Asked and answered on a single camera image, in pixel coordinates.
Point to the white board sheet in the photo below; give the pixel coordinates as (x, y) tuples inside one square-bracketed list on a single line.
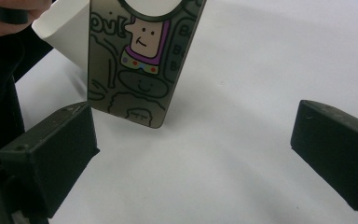
[(230, 140)]

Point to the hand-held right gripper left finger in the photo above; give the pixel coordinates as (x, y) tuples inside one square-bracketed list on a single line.
[(59, 155)]

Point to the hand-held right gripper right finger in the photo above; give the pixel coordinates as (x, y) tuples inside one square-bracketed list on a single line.
[(332, 149)]

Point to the cartoon print phone case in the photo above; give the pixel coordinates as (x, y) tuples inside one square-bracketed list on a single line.
[(136, 87)]

